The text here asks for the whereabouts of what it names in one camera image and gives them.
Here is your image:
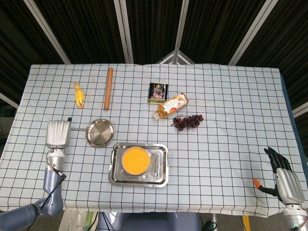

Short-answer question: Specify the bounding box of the rectangular steel tray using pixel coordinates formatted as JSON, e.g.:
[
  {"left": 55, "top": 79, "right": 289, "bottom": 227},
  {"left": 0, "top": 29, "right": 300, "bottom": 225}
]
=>
[{"left": 108, "top": 142, "right": 169, "bottom": 189}]

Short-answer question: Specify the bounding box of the black square tin can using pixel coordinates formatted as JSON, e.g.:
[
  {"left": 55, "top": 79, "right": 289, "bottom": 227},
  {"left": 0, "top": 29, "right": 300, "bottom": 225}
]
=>
[{"left": 147, "top": 82, "right": 168, "bottom": 104}]

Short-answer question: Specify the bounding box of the purple grape bunch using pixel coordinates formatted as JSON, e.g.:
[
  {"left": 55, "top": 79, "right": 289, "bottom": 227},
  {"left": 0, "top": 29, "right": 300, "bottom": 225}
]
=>
[{"left": 170, "top": 114, "right": 204, "bottom": 132}]

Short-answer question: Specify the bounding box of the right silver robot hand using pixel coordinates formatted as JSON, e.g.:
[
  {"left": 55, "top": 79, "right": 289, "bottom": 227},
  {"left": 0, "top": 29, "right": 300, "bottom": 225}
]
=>
[{"left": 252, "top": 147, "right": 305, "bottom": 205}]

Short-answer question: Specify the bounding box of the round steel plate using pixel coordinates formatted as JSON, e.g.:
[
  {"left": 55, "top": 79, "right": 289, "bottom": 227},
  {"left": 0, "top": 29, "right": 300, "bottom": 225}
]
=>
[{"left": 85, "top": 118, "right": 116, "bottom": 147}]

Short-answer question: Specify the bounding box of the yellow strap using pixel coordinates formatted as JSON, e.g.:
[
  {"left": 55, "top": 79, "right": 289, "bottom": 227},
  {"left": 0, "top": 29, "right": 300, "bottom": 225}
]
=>
[{"left": 242, "top": 215, "right": 251, "bottom": 231}]

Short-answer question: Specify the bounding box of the grey robot torso base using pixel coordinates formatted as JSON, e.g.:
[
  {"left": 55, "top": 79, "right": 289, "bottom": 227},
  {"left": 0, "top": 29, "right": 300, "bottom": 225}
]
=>
[{"left": 96, "top": 211, "right": 202, "bottom": 231}]

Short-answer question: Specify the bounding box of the white checkered tablecloth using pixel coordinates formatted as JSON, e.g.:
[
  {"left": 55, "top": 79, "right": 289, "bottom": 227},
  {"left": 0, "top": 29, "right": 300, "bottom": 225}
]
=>
[{"left": 0, "top": 63, "right": 308, "bottom": 218}]

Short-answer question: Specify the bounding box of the dark folding screen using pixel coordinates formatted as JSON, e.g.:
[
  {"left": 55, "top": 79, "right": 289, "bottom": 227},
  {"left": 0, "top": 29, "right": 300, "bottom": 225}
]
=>
[{"left": 0, "top": 0, "right": 308, "bottom": 118}]

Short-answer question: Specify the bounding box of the wooden rolling pin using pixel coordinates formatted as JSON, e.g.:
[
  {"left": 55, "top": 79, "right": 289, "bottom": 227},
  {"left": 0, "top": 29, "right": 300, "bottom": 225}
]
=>
[{"left": 103, "top": 67, "right": 114, "bottom": 111}]

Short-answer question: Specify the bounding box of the peach juice plastic bottle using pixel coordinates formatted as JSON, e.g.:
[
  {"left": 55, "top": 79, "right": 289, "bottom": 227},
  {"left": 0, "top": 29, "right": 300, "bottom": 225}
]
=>
[{"left": 152, "top": 92, "right": 189, "bottom": 120}]

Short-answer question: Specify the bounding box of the white bowl of orange powder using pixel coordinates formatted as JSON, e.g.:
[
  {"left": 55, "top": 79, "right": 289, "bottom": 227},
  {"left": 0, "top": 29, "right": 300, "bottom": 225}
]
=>
[{"left": 121, "top": 147, "right": 152, "bottom": 174}]

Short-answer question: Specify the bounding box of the clear plastic bag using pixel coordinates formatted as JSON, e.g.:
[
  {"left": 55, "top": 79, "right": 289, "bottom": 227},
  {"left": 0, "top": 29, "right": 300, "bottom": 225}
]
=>
[{"left": 61, "top": 210, "right": 97, "bottom": 231}]

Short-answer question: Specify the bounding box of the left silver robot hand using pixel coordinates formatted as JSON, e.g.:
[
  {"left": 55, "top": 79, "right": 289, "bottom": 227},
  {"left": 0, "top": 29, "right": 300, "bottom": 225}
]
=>
[{"left": 45, "top": 117, "right": 73, "bottom": 149}]

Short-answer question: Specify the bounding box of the yellow rubber chicken toy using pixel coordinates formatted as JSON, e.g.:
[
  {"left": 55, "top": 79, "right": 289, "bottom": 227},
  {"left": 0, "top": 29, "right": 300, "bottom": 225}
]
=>
[{"left": 73, "top": 82, "right": 86, "bottom": 109}]

